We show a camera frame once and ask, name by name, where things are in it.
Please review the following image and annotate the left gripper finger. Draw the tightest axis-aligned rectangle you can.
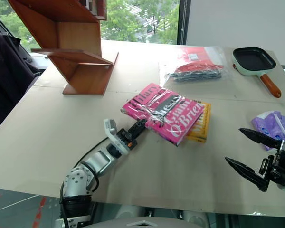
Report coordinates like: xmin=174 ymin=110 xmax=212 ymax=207
xmin=128 ymin=119 xmax=148 ymax=135
xmin=133 ymin=128 xmax=147 ymax=142

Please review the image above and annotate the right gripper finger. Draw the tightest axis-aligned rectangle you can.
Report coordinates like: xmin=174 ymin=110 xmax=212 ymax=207
xmin=238 ymin=128 xmax=282 ymax=149
xmin=224 ymin=156 xmax=270 ymax=192

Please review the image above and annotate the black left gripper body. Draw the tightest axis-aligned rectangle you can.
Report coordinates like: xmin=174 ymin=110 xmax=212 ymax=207
xmin=119 ymin=125 xmax=140 ymax=149

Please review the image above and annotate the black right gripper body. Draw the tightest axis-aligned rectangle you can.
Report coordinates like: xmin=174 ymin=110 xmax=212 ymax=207
xmin=258 ymin=148 xmax=285 ymax=187

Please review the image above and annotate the pink hardcover book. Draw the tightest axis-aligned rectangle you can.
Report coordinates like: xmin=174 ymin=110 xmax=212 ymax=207
xmin=120 ymin=83 xmax=206 ymax=147

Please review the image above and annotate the yellow book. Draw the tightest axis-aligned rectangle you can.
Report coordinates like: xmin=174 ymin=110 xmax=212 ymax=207
xmin=186 ymin=101 xmax=212 ymax=143

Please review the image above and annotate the wooden zigzag bookshelf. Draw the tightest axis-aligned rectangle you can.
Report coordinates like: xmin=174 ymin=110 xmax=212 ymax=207
xmin=7 ymin=0 xmax=119 ymax=96

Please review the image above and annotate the purple tissue pack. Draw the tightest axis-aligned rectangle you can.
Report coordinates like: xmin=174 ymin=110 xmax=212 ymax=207
xmin=251 ymin=110 xmax=285 ymax=152

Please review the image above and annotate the clear plastic bag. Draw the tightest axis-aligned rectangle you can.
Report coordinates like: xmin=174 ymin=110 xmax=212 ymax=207
xmin=158 ymin=46 xmax=234 ymax=89

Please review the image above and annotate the black folded items stack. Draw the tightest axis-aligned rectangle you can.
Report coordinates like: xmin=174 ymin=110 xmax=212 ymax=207
xmin=170 ymin=63 xmax=223 ymax=83

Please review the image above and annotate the grey robot torso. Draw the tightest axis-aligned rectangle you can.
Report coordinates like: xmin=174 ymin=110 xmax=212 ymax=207
xmin=80 ymin=205 xmax=213 ymax=228

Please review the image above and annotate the red booklet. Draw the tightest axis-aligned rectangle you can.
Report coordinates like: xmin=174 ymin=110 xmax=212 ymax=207
xmin=177 ymin=47 xmax=226 ymax=70

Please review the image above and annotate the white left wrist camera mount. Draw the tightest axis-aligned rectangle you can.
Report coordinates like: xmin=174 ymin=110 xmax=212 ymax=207
xmin=103 ymin=118 xmax=131 ymax=155

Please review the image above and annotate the mint frying pan orange handle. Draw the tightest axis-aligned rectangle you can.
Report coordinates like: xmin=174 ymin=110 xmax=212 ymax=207
xmin=232 ymin=47 xmax=282 ymax=98

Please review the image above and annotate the black window frame post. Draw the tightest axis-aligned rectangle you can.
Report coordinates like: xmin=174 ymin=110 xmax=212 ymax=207
xmin=177 ymin=0 xmax=192 ymax=46

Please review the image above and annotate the white cable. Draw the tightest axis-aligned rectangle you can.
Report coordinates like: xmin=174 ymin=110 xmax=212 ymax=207
xmin=0 ymin=194 xmax=41 ymax=213

